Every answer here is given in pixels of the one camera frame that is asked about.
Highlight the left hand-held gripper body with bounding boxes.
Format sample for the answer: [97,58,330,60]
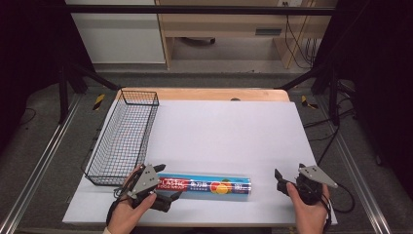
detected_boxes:
[127,164,161,210]

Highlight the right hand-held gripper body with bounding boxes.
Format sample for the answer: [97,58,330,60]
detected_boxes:
[293,163,339,207]

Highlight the blue plastic wrap box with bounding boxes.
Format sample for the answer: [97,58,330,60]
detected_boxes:
[156,173,253,197]

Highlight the person's right hand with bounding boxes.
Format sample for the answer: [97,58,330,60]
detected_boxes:
[285,181,331,234]

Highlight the person's left hand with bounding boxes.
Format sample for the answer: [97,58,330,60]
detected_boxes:
[106,165,158,234]

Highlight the white table mat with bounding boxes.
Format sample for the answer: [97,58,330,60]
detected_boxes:
[61,98,339,227]

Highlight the yellow black floor tape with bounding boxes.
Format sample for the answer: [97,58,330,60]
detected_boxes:
[93,93,107,112]
[300,95,319,110]

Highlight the wooden table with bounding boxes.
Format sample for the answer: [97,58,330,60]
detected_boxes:
[114,87,291,103]

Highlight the black metal stand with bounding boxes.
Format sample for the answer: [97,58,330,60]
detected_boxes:
[278,63,341,127]
[57,61,121,125]

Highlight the black curtain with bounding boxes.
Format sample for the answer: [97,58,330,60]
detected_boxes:
[312,0,413,200]
[0,0,95,156]

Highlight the white cabinet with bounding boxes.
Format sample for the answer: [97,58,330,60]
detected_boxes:
[64,0,167,64]

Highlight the light wooden desk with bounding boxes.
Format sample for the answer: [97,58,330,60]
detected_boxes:
[154,0,339,70]

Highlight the black wire basket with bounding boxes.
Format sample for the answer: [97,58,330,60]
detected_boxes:
[80,89,161,187]

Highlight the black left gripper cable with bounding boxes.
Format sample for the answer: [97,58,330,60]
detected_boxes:
[105,185,131,227]

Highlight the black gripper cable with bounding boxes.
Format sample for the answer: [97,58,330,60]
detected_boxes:
[105,185,131,227]
[320,182,357,234]

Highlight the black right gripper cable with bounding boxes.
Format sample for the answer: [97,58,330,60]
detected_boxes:
[320,182,357,234]

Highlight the black floor cable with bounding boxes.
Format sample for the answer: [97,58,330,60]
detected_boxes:
[303,83,358,168]
[19,107,38,127]

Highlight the aluminium floor rail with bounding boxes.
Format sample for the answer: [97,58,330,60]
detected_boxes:
[315,95,394,234]
[0,93,83,234]

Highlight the black hanging cables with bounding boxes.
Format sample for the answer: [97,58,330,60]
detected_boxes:
[283,1,319,70]

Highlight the black horizontal frame bar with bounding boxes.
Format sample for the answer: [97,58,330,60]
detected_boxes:
[63,4,338,17]

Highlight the white wall socket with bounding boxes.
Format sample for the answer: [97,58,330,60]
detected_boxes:
[277,0,304,8]

